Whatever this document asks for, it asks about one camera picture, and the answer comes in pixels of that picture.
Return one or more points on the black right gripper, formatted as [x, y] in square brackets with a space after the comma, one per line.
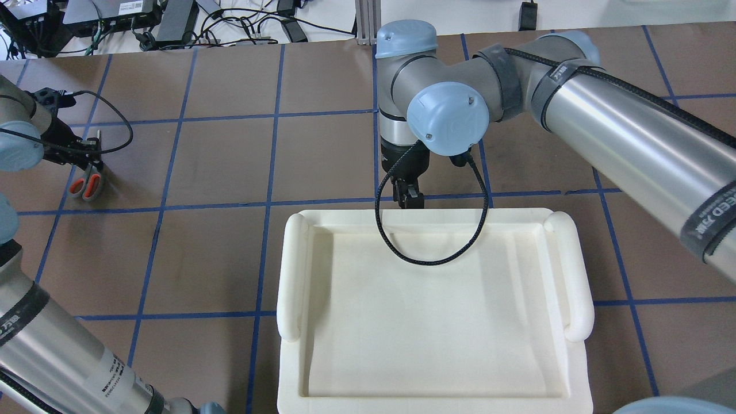
[398, 159]

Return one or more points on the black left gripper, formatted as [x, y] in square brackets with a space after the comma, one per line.
[56, 134]

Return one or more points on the grey orange scissors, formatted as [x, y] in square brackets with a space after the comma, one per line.
[89, 185]

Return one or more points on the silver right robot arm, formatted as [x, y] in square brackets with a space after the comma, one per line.
[676, 166]

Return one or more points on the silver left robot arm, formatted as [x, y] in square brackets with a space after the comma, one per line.
[51, 363]

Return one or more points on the white plastic tray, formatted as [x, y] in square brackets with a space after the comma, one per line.
[501, 329]

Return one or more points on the black power adapter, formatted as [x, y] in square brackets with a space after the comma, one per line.
[527, 20]

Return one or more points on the aluminium frame post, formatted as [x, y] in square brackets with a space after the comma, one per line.
[367, 21]

